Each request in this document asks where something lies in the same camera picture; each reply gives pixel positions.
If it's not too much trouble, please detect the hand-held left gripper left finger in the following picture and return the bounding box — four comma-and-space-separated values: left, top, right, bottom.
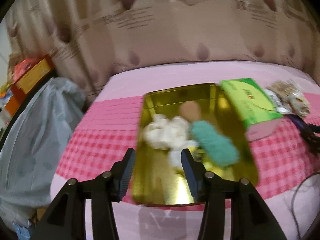
30, 148, 137, 240

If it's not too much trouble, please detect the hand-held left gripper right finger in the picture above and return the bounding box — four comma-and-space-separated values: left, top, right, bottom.
180, 149, 288, 240

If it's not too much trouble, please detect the gold and red tin box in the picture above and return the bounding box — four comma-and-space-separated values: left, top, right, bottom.
130, 82, 259, 207

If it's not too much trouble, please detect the teal fluffy pom-pom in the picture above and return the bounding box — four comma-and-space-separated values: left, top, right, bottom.
189, 120, 239, 168

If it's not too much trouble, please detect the beige makeup sponge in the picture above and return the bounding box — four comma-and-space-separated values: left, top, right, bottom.
179, 102, 202, 123

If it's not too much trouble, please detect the dark purple black tool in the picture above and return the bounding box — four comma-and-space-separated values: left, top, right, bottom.
287, 114, 320, 155

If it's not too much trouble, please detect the pink checked blanket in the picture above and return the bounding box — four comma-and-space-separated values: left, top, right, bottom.
50, 59, 320, 240

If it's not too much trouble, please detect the green tissue box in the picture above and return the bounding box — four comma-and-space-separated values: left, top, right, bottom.
219, 78, 284, 143

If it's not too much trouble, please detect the grey plastic bag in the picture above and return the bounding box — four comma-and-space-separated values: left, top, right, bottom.
0, 77, 87, 230

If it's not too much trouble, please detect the small orange box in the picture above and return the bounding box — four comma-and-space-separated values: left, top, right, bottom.
4, 97, 19, 117

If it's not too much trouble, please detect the large orange cardboard box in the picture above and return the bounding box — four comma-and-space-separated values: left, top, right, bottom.
11, 54, 54, 96

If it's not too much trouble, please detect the beige leaf print curtain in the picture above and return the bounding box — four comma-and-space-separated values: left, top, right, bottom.
5, 0, 320, 101

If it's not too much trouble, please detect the red packet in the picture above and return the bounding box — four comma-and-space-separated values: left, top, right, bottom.
12, 57, 38, 74

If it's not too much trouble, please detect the black cable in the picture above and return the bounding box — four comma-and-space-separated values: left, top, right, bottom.
290, 171, 320, 240

